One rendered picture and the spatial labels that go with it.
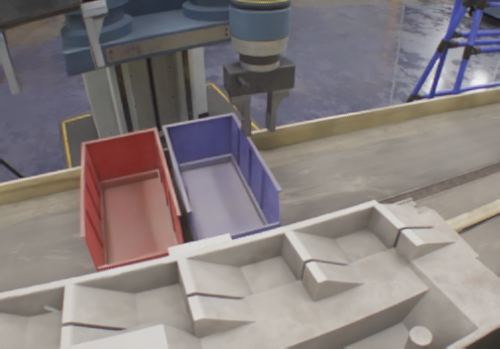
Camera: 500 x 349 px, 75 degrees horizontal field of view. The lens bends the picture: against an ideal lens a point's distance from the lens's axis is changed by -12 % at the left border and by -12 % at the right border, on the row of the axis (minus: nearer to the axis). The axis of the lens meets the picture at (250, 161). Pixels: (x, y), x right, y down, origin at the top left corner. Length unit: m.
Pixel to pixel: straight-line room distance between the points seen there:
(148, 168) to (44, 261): 0.36
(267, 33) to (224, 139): 0.45
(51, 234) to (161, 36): 0.70
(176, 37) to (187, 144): 0.43
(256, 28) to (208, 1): 0.73
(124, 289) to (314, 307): 0.28
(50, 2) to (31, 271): 0.57
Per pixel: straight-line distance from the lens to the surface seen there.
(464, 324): 0.57
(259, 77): 0.69
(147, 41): 1.25
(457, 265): 0.64
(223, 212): 0.89
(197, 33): 1.29
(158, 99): 1.81
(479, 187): 1.15
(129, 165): 0.99
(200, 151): 1.00
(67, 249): 0.91
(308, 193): 0.95
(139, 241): 0.86
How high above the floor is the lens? 1.39
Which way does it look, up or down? 38 degrees down
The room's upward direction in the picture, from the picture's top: straight up
